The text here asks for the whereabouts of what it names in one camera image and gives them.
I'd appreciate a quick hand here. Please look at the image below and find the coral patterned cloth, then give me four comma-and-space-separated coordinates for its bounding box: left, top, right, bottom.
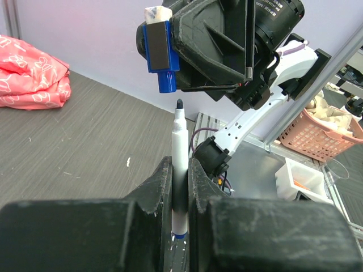
1, 35, 71, 111

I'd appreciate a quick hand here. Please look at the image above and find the pink laundry basket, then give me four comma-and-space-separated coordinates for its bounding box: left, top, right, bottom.
279, 109, 362, 162

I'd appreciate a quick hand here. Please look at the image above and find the blue marker cap with eraser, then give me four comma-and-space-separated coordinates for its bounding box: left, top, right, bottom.
142, 6, 180, 94

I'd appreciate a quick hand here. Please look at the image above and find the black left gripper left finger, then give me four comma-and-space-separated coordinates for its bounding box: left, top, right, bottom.
1, 157, 172, 271

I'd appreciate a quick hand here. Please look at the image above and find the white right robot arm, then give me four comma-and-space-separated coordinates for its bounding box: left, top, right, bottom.
136, 1, 331, 177

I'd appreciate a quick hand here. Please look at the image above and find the white plastic box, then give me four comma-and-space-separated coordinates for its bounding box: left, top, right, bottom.
275, 158, 334, 205

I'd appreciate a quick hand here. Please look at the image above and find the aluminium frame post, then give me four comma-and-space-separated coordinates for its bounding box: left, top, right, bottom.
262, 24, 362, 152

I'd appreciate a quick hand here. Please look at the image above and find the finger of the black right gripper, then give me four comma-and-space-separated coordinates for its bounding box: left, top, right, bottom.
135, 0, 182, 60

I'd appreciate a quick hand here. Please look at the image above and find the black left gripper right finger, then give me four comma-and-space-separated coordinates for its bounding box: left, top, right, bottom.
188, 158, 360, 271

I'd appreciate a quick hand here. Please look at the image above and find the white marker with blue end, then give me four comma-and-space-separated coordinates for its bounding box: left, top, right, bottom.
171, 99, 189, 239

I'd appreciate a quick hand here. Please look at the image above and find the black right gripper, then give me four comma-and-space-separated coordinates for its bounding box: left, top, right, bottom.
171, 1, 305, 111

